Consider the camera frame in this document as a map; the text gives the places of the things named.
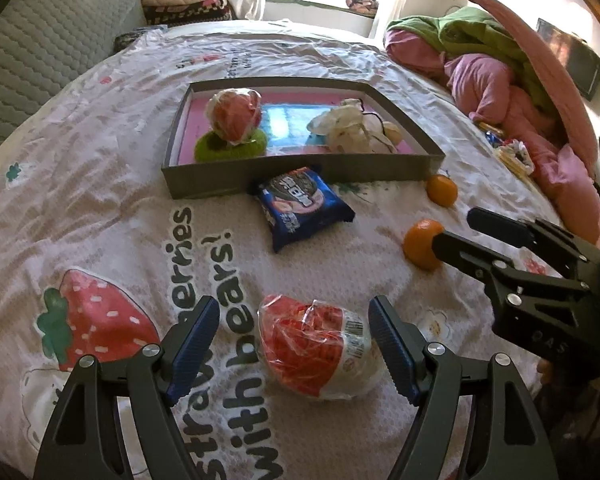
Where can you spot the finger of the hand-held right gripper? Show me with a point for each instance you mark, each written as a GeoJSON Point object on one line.
{"type": "Point", "coordinates": [465, 255]}
{"type": "Point", "coordinates": [500, 227]}

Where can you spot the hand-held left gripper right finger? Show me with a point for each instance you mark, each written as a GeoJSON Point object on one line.
{"type": "Point", "coordinates": [395, 350]}

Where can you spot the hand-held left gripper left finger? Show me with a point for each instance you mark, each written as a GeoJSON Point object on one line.
{"type": "Point", "coordinates": [192, 355]}

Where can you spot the large orange tangerine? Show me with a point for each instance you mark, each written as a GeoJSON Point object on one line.
{"type": "Point", "coordinates": [422, 245]}

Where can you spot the small orange tangerine with stem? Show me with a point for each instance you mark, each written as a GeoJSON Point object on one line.
{"type": "Point", "coordinates": [442, 191]}

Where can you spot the red and blue bread bag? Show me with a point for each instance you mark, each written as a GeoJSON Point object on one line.
{"type": "Point", "coordinates": [310, 350]}

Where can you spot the blue cookie packet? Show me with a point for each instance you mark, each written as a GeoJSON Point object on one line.
{"type": "Point", "coordinates": [300, 205]}

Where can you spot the grey cardboard box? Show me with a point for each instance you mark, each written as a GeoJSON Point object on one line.
{"type": "Point", "coordinates": [205, 180]}

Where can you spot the white plastic bag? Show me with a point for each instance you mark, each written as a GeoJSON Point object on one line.
{"type": "Point", "coordinates": [345, 125]}

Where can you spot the red bread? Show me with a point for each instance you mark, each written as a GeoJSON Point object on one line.
{"type": "Point", "coordinates": [232, 115]}

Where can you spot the patterned snack bag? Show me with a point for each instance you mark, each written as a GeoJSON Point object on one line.
{"type": "Point", "coordinates": [517, 159]}

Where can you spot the small blue snack packet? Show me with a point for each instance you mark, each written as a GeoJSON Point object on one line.
{"type": "Point", "coordinates": [492, 136]}

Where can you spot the pink duvet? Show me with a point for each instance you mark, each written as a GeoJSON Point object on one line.
{"type": "Point", "coordinates": [480, 85]}

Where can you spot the long pink cushion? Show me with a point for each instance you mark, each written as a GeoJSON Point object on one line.
{"type": "Point", "coordinates": [535, 60]}

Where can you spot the green blanket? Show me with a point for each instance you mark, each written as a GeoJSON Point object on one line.
{"type": "Point", "coordinates": [470, 35]}

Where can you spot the strawberry print bedsheet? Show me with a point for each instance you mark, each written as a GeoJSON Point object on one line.
{"type": "Point", "coordinates": [105, 160]}

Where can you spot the floral cloth bundle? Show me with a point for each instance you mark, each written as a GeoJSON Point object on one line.
{"type": "Point", "coordinates": [362, 3]}

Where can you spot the dark patterned folded blanket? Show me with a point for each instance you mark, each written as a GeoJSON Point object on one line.
{"type": "Point", "coordinates": [190, 14]}

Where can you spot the grey quilted headboard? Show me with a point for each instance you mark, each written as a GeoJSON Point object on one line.
{"type": "Point", "coordinates": [40, 35]}

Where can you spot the dark wall frame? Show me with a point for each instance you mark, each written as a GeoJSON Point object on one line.
{"type": "Point", "coordinates": [572, 57]}

